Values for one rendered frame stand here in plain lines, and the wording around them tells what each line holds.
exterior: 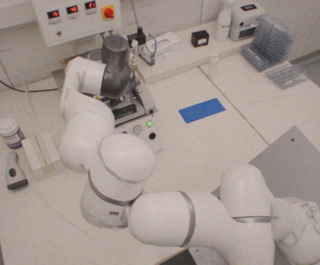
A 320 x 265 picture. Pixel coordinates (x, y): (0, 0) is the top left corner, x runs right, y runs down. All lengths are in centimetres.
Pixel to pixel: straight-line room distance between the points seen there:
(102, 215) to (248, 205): 32
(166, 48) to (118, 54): 88
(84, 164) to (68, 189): 74
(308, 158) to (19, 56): 141
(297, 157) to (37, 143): 103
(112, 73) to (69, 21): 47
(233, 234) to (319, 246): 38
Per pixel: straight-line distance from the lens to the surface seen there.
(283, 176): 110
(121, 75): 89
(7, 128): 146
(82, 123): 65
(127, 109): 123
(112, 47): 90
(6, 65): 178
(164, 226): 57
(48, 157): 136
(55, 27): 131
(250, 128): 156
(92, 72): 89
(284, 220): 86
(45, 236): 130
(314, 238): 99
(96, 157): 58
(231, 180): 74
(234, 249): 70
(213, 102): 163
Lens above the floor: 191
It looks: 52 degrees down
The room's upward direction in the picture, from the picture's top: straight up
